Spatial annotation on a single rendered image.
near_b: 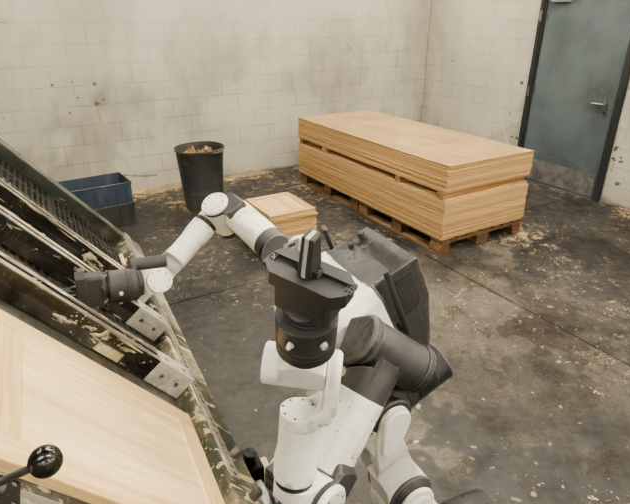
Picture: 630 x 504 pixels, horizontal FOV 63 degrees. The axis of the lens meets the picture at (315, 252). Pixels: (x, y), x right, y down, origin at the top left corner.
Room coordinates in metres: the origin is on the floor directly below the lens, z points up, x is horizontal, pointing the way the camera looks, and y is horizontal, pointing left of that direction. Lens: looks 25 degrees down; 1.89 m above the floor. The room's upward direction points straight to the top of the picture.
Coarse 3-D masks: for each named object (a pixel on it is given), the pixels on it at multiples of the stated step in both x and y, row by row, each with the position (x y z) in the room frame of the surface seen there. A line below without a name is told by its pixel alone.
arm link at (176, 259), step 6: (174, 246) 1.29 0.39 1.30; (168, 252) 1.27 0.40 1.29; (174, 252) 1.27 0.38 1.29; (180, 252) 1.27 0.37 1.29; (168, 258) 1.30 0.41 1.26; (174, 258) 1.28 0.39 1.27; (180, 258) 1.26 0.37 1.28; (186, 258) 1.28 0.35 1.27; (168, 264) 1.30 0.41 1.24; (174, 264) 1.30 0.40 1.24; (180, 264) 1.29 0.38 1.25; (186, 264) 1.29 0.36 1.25; (168, 270) 1.29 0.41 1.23; (174, 270) 1.29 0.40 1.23
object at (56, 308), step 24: (0, 264) 1.01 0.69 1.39; (0, 288) 1.00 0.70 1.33; (24, 288) 1.02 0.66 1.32; (48, 288) 1.06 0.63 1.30; (48, 312) 1.04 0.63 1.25; (72, 312) 1.06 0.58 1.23; (96, 312) 1.13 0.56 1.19; (72, 336) 1.06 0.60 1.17; (96, 336) 1.08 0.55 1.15; (120, 336) 1.11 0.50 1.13; (120, 360) 1.10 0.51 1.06; (144, 360) 1.13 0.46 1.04; (168, 360) 1.18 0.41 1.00; (168, 384) 1.15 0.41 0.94
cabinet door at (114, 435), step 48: (0, 336) 0.83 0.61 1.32; (48, 336) 0.96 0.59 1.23; (0, 384) 0.70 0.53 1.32; (48, 384) 0.79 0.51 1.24; (96, 384) 0.91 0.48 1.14; (0, 432) 0.59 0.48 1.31; (48, 432) 0.66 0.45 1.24; (96, 432) 0.75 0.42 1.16; (144, 432) 0.86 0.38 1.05; (192, 432) 1.00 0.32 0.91; (48, 480) 0.56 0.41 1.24; (96, 480) 0.62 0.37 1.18; (144, 480) 0.71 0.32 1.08; (192, 480) 0.81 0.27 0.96
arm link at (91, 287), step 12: (84, 276) 1.14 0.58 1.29; (96, 276) 1.16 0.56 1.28; (108, 276) 1.18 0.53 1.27; (120, 276) 1.18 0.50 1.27; (84, 288) 1.13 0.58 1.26; (96, 288) 1.15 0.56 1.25; (108, 288) 1.16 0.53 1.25; (120, 288) 1.16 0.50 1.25; (84, 300) 1.13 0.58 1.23; (96, 300) 1.14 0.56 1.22; (120, 300) 1.16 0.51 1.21
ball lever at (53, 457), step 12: (48, 444) 0.45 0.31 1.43; (36, 456) 0.43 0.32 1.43; (48, 456) 0.44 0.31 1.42; (60, 456) 0.44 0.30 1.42; (24, 468) 0.45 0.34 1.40; (36, 468) 0.43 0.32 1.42; (48, 468) 0.43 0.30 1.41; (0, 480) 0.45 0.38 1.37; (12, 480) 0.45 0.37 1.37; (0, 492) 0.45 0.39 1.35
